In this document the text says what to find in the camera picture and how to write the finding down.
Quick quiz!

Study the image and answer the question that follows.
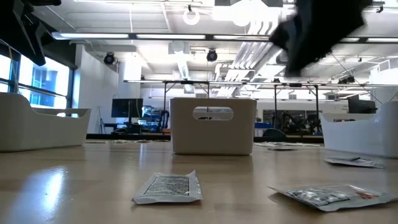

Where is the black computer monitor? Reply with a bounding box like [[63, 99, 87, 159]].
[[347, 95, 377, 114], [111, 98, 144, 119]]

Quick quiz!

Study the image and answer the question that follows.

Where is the black metal rig frame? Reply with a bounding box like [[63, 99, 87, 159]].
[[245, 81, 321, 131], [124, 80, 246, 131]]

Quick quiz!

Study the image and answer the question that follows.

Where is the blue workshop equipment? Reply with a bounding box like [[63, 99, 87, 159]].
[[142, 105, 171, 133]]

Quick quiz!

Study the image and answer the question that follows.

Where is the white plastic bin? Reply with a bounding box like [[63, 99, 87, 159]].
[[0, 92, 92, 152], [170, 98, 257, 156], [320, 101, 398, 159]]

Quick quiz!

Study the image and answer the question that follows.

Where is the white packet black text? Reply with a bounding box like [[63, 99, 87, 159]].
[[132, 170, 203, 205]]

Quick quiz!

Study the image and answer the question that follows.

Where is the dark office chair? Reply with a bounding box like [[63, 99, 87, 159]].
[[262, 128, 287, 140]]

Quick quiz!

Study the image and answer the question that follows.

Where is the white coiled cable ring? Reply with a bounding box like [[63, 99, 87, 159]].
[[182, 4, 201, 26]]

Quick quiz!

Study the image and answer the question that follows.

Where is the overhead LED light bar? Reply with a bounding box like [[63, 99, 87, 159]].
[[51, 30, 398, 44]]

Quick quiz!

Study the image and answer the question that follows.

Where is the window with dark frame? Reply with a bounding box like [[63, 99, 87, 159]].
[[0, 46, 75, 110]]

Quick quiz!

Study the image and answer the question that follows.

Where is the black ceiling device cluster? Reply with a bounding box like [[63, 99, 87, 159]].
[[338, 75, 356, 85]]

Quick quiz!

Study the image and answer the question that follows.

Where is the white ceiling air duct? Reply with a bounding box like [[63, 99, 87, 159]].
[[169, 41, 191, 80]]

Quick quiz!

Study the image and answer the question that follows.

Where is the plain white bandage wrapper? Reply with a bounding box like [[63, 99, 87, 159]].
[[282, 142, 321, 147]]

